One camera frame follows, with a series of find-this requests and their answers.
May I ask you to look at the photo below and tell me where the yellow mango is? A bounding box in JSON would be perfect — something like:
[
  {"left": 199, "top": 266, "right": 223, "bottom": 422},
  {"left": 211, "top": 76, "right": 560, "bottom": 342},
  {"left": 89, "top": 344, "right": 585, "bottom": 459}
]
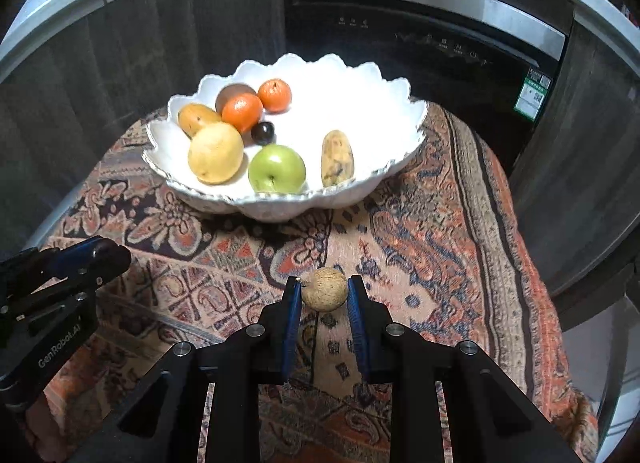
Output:
[{"left": 178, "top": 104, "right": 223, "bottom": 140}]

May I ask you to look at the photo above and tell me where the green label sticker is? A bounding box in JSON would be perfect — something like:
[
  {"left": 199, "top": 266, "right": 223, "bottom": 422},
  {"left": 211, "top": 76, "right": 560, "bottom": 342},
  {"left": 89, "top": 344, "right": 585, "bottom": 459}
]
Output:
[{"left": 515, "top": 68, "right": 553, "bottom": 116}]

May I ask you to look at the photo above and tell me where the white scalloped ceramic bowl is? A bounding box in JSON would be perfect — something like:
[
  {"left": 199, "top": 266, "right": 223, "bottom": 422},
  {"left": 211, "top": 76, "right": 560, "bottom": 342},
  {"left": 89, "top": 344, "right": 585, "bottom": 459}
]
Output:
[{"left": 142, "top": 54, "right": 430, "bottom": 222}]

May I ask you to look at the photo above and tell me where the spotted yellow banana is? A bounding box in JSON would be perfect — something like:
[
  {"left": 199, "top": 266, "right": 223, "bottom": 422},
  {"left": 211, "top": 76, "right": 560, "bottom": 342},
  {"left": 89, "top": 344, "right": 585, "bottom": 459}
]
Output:
[{"left": 321, "top": 130, "right": 355, "bottom": 188}]

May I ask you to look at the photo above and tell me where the small orange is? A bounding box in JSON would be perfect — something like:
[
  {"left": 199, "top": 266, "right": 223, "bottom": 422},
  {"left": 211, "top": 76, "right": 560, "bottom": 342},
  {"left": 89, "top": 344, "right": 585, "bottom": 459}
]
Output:
[{"left": 257, "top": 79, "right": 292, "bottom": 113}]

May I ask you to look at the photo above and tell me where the green apple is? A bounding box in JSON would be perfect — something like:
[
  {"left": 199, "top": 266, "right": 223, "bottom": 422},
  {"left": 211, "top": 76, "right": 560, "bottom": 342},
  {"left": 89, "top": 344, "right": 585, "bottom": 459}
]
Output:
[{"left": 248, "top": 144, "right": 307, "bottom": 194}]

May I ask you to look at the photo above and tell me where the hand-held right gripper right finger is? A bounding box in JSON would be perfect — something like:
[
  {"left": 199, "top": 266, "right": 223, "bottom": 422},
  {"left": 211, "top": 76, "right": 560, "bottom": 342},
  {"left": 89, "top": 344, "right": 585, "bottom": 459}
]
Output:
[{"left": 346, "top": 274, "right": 583, "bottom": 463}]

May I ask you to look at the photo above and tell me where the person's left forearm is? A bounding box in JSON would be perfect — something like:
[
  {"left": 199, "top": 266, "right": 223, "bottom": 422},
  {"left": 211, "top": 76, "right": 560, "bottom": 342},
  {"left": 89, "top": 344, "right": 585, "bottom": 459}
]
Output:
[{"left": 22, "top": 403, "right": 71, "bottom": 463}]

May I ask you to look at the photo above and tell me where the black built-in dishwasher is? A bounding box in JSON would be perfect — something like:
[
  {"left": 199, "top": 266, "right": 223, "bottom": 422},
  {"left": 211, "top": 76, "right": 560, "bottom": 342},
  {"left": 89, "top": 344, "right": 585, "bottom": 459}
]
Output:
[{"left": 282, "top": 0, "right": 573, "bottom": 168}]

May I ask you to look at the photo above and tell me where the dark wooden cabinet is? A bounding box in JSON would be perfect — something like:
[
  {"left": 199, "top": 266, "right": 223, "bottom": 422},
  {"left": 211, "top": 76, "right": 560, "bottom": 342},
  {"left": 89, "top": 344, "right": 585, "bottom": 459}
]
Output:
[
  {"left": 0, "top": 0, "right": 286, "bottom": 254},
  {"left": 510, "top": 8, "right": 640, "bottom": 304}
]

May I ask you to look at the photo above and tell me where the large orange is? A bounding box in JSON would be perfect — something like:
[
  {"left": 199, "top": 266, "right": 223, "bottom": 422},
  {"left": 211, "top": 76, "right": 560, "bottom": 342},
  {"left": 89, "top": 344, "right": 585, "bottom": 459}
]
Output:
[{"left": 221, "top": 93, "right": 264, "bottom": 135}]

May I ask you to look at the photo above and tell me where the brown kiwi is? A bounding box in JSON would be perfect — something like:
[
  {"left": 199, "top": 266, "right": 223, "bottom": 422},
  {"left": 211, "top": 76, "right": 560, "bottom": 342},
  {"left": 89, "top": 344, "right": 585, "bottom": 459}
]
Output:
[{"left": 215, "top": 83, "right": 258, "bottom": 114}]

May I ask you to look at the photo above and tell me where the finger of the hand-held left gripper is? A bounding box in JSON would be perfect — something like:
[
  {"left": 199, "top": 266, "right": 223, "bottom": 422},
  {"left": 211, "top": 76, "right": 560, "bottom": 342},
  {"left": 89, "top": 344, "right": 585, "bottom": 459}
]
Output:
[
  {"left": 0, "top": 237, "right": 109, "bottom": 306},
  {"left": 70, "top": 242, "right": 132, "bottom": 296}
]

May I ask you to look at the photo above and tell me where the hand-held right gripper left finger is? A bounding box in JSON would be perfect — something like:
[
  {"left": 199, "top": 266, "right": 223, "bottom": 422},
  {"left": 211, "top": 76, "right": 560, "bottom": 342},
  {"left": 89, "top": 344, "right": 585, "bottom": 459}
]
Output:
[{"left": 65, "top": 277, "right": 304, "bottom": 463}]

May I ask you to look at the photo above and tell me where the patterned woven tablecloth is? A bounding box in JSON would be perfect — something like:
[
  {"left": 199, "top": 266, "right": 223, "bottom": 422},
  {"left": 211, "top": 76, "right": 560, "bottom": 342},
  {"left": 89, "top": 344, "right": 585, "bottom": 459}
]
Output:
[{"left": 30, "top": 103, "right": 601, "bottom": 463}]

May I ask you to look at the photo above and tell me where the dark purple plum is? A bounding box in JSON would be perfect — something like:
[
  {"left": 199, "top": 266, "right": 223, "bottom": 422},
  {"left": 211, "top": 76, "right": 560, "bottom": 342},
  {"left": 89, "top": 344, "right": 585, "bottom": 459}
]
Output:
[{"left": 250, "top": 121, "right": 276, "bottom": 147}]

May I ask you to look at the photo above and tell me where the small tan longan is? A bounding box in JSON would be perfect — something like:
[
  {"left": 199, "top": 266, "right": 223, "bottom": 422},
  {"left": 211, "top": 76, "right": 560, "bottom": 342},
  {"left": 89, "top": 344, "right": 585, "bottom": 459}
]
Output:
[{"left": 300, "top": 267, "right": 348, "bottom": 312}]

